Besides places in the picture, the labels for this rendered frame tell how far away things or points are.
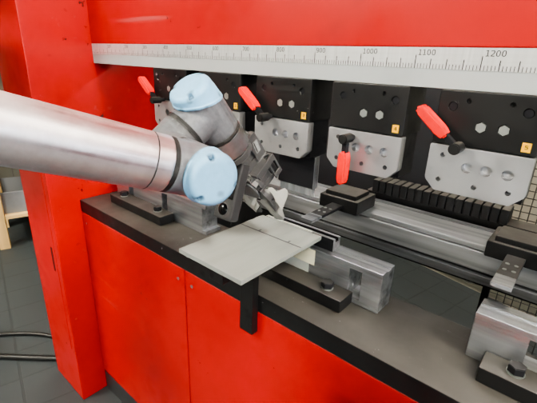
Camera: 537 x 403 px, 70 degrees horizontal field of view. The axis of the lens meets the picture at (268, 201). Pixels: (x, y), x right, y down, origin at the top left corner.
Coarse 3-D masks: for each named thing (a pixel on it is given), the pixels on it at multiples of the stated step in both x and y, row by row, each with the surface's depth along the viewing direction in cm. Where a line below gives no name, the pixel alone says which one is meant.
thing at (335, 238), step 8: (272, 216) 100; (296, 224) 95; (304, 224) 94; (312, 232) 90; (320, 232) 91; (328, 232) 90; (320, 240) 89; (328, 240) 87; (336, 240) 89; (328, 248) 88; (336, 248) 89
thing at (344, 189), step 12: (324, 192) 110; (336, 192) 108; (348, 192) 107; (360, 192) 108; (324, 204) 110; (336, 204) 107; (348, 204) 105; (360, 204) 105; (372, 204) 111; (312, 216) 98; (324, 216) 100
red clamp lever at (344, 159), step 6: (342, 138) 71; (348, 138) 71; (354, 138) 74; (342, 144) 72; (348, 144) 72; (342, 150) 73; (342, 156) 72; (348, 156) 73; (342, 162) 73; (348, 162) 73; (342, 168) 73; (348, 168) 74; (336, 174) 74; (342, 174) 73; (336, 180) 74; (342, 180) 74
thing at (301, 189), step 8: (280, 160) 92; (288, 160) 90; (296, 160) 88; (304, 160) 87; (312, 160) 86; (288, 168) 91; (296, 168) 89; (304, 168) 88; (312, 168) 86; (280, 176) 93; (288, 176) 91; (296, 176) 90; (304, 176) 88; (312, 176) 87; (280, 184) 95; (288, 184) 93; (296, 184) 90; (304, 184) 89; (312, 184) 87; (304, 192) 90; (312, 192) 89
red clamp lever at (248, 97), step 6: (240, 90) 85; (246, 90) 85; (246, 96) 84; (252, 96) 85; (246, 102) 85; (252, 102) 84; (258, 102) 85; (252, 108) 84; (258, 108) 84; (258, 114) 83; (264, 114) 83; (270, 114) 85; (258, 120) 83; (264, 120) 83
